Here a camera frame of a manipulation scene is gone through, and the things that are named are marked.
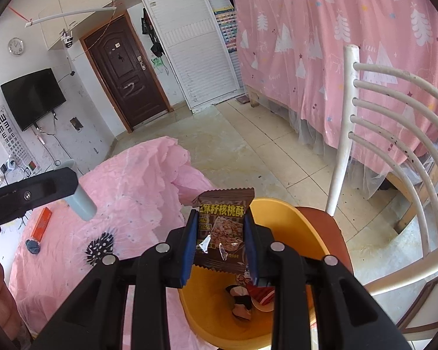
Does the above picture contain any brown snack packet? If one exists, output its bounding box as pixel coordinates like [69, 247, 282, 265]
[194, 188, 255, 274]

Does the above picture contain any yellow plastic trash bin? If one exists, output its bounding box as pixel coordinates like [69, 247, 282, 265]
[177, 197, 341, 350]

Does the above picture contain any person's left hand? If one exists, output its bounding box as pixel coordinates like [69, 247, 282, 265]
[0, 263, 22, 340]

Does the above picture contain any orange box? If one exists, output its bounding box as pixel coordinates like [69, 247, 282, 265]
[31, 207, 52, 243]

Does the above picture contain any blue round cloth piece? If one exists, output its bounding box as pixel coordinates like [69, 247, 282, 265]
[25, 239, 41, 255]

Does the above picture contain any black polka dot hairbrush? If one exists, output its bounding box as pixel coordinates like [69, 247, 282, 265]
[85, 232, 114, 266]

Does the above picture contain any eye chart poster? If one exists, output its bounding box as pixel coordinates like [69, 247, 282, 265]
[0, 105, 40, 175]

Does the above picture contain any red snack bag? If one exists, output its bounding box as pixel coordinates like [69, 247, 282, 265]
[236, 275, 275, 313]

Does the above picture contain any white metal chair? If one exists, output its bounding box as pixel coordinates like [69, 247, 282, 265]
[295, 44, 438, 342]

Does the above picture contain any pink bed sheet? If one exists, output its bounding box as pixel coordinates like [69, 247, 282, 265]
[8, 137, 213, 334]

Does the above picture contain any dark brown door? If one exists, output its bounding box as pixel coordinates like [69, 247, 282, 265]
[80, 11, 173, 137]

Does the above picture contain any white curved pipe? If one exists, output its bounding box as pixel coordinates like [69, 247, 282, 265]
[24, 6, 117, 28]

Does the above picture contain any black hanging bag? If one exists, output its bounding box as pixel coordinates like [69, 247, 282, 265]
[141, 8, 164, 58]

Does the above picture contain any white louvered wardrobe door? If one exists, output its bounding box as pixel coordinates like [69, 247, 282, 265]
[143, 0, 240, 113]

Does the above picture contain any pink tree pattern curtain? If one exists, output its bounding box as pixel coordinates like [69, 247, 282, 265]
[234, 0, 438, 147]

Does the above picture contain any black wall television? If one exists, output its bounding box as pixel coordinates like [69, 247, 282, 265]
[1, 68, 66, 131]

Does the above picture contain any round wall clock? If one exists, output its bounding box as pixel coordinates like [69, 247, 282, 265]
[8, 37, 25, 56]

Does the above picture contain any white security camera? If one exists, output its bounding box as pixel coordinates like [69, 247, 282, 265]
[61, 31, 73, 48]

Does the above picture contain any colourful wall chart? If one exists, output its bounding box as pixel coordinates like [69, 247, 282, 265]
[214, 9, 237, 53]

